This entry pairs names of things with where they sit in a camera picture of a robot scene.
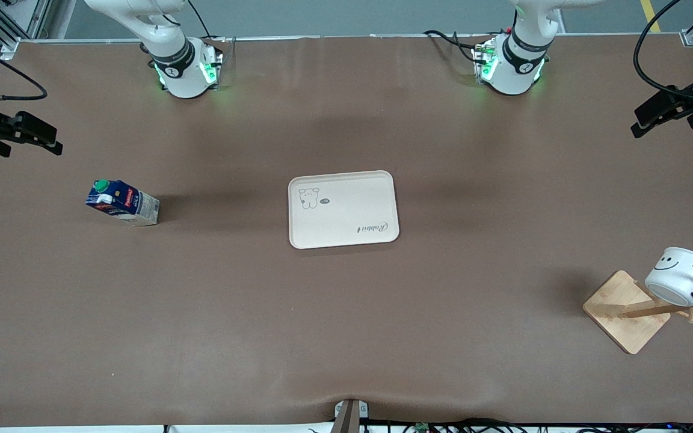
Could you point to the blue milk carton green cap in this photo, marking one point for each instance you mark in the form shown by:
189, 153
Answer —
124, 203

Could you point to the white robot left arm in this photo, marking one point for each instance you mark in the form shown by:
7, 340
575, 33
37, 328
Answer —
518, 73

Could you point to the cream tray with bear print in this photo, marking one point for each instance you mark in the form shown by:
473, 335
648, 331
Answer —
346, 210

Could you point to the wooden mug tree stand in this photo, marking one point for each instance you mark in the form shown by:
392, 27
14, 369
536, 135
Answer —
623, 313

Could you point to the metal table clamp bracket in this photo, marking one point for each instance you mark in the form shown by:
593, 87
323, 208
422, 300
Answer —
349, 415

